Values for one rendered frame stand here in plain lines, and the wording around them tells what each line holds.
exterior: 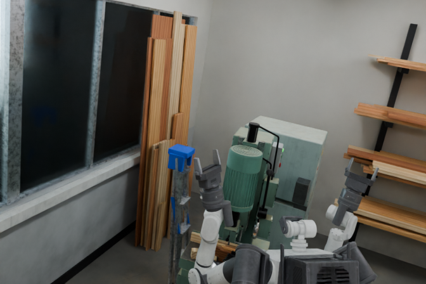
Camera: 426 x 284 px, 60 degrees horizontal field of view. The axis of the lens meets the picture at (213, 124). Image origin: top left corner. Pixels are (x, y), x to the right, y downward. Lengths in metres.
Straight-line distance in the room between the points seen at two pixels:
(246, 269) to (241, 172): 0.64
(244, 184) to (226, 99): 2.59
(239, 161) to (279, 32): 2.55
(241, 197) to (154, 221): 1.75
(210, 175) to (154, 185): 2.04
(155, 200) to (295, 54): 2.11
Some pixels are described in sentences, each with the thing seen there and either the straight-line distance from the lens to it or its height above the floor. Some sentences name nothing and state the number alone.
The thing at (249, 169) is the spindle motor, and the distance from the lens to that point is 1.86.
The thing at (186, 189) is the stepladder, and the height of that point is 0.81.
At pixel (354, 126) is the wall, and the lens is 4.17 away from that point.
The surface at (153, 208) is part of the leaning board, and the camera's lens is 3.50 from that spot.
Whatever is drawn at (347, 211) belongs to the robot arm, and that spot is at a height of 1.42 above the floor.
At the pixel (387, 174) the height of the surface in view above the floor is 1.06.
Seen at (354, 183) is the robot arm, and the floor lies 1.54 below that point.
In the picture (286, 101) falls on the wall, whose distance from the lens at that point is 4.21.
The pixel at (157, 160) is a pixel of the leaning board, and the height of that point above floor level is 0.87.
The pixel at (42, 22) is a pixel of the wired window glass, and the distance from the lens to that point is 2.48.
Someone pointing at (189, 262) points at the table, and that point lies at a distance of 2.07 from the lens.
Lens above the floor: 2.09
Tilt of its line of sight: 15 degrees down
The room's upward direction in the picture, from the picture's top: 9 degrees clockwise
